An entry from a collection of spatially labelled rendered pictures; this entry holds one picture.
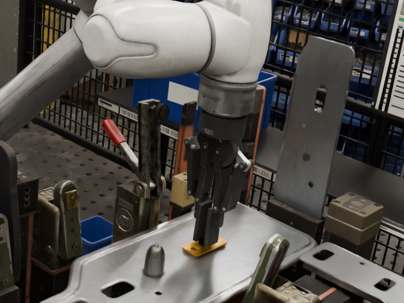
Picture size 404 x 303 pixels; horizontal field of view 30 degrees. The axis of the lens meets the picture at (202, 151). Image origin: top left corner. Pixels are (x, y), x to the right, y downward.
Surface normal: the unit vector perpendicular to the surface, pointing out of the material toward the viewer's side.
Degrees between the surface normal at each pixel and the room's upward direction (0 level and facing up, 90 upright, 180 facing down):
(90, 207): 0
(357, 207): 0
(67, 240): 78
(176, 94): 90
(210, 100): 90
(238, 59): 98
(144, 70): 124
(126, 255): 0
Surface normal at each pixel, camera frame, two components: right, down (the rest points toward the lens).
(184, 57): 0.53, 0.56
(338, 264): 0.12, -0.92
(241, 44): 0.49, 0.37
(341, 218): -0.64, 0.19
